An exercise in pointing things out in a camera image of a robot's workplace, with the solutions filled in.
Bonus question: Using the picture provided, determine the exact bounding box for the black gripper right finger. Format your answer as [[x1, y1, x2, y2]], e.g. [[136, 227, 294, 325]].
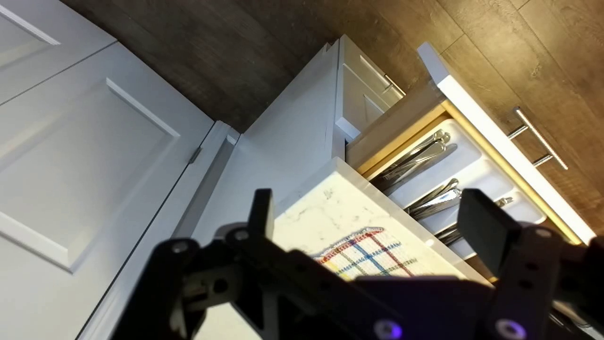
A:
[[457, 189, 521, 276]]

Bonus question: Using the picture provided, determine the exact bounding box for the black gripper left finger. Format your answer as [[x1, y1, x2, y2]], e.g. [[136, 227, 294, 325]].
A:
[[247, 189, 272, 238]]

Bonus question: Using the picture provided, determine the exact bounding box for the white top drawer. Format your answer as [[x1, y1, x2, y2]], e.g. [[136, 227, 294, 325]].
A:
[[347, 42, 598, 280]]

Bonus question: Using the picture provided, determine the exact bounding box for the white drawer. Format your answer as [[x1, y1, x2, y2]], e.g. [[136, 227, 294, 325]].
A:
[[336, 36, 406, 142], [347, 42, 598, 280]]

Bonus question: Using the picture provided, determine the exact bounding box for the white lower drawer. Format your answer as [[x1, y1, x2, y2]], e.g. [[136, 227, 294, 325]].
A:
[[336, 36, 406, 142]]

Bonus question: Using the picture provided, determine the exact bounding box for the white cutlery tray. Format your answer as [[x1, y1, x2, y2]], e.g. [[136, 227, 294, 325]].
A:
[[372, 119, 546, 259]]

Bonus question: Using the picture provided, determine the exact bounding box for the white kitchen cabinet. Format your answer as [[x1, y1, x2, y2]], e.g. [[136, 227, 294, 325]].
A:
[[193, 40, 479, 282]]

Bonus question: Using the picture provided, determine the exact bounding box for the plaid dish cloth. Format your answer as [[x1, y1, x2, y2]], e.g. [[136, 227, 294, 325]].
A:
[[313, 227, 417, 280]]

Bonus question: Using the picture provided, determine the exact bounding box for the white panel door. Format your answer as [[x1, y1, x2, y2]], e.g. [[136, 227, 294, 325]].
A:
[[0, 0, 211, 340]]

